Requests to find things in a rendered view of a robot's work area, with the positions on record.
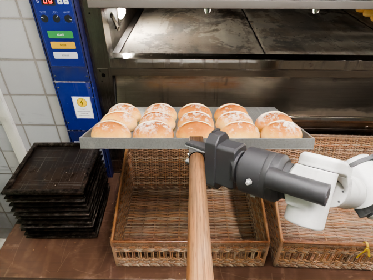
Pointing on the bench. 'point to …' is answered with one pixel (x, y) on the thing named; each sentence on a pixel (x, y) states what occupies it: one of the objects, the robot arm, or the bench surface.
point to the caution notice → (82, 107)
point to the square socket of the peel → (193, 149)
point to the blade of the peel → (136, 143)
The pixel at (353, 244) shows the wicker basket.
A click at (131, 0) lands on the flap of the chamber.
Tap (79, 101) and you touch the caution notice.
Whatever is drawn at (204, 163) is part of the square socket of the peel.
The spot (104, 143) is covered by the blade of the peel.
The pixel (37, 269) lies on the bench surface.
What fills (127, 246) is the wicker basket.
